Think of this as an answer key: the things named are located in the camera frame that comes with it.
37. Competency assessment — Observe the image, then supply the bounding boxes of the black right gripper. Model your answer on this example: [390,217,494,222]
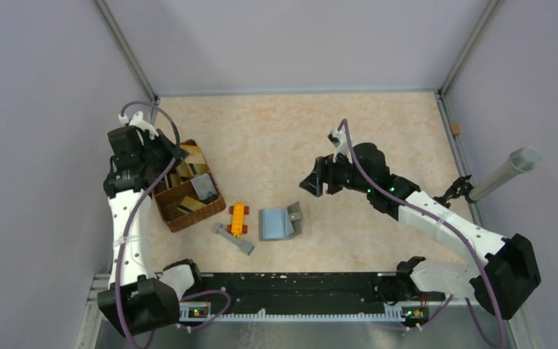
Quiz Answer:
[300,148,373,197]

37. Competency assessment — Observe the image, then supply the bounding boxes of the brown woven divided basket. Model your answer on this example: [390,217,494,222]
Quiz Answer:
[153,138,227,234]

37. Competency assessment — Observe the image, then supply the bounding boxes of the grey card holder wallet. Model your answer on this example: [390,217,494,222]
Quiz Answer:
[259,201,304,241]

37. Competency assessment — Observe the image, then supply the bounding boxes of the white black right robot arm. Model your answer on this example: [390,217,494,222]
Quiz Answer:
[299,143,541,320]

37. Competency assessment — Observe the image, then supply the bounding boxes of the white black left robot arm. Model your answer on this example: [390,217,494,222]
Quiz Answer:
[97,111,204,340]

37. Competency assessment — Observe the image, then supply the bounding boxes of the gold card in basket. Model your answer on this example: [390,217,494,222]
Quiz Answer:
[177,145,209,179]

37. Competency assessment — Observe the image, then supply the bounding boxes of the grey plastic toy bolt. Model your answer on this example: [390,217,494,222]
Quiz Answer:
[212,223,254,256]

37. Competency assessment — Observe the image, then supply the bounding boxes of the small wooden block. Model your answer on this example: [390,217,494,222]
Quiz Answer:
[449,122,461,137]

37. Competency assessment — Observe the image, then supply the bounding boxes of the silver metal tube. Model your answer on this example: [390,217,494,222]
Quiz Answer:
[467,146,541,202]

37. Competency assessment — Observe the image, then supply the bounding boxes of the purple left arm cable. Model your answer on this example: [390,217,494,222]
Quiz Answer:
[114,100,232,349]

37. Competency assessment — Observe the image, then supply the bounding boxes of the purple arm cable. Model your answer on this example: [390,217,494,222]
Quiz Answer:
[337,118,509,349]
[114,100,232,349]

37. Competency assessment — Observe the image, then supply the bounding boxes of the black clamp bracket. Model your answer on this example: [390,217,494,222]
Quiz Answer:
[433,174,475,208]

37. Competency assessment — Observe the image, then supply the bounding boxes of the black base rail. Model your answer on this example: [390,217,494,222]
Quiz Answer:
[185,272,446,316]

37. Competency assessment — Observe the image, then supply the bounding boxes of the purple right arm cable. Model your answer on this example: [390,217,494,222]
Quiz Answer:
[337,118,509,349]

